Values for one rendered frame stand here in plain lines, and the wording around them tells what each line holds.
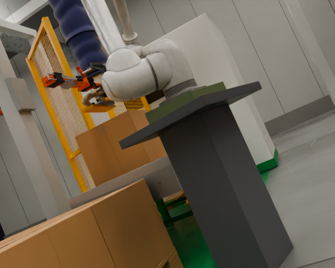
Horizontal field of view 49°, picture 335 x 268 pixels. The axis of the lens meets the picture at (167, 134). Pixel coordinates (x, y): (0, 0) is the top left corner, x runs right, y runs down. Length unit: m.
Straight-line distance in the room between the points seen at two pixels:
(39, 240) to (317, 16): 10.23
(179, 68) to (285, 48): 9.26
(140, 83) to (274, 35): 9.43
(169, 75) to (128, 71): 0.18
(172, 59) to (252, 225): 0.77
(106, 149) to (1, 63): 1.60
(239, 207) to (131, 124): 0.93
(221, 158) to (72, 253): 0.67
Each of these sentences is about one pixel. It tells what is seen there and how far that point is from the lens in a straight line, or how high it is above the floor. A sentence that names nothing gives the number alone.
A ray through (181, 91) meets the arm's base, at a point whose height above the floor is 0.84.
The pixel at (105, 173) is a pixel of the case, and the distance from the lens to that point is 2.27.
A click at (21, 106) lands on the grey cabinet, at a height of 1.49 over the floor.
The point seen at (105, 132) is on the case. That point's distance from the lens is 2.24.
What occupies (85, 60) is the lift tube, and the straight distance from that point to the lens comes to 2.54.
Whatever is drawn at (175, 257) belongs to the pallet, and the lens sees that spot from 2.04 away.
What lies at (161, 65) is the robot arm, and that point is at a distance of 1.60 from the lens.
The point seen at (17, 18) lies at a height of 6.00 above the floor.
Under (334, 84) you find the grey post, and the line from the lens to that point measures 4.77.
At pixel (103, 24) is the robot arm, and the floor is 1.26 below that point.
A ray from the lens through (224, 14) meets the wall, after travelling 11.18.
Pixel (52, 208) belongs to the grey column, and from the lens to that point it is 3.27.
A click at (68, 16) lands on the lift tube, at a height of 1.74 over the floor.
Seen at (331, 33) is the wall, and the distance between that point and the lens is 10.88.
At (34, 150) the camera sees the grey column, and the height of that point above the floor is 1.11.
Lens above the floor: 0.59
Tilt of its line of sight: 4 degrees up
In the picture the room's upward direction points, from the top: 24 degrees counter-clockwise
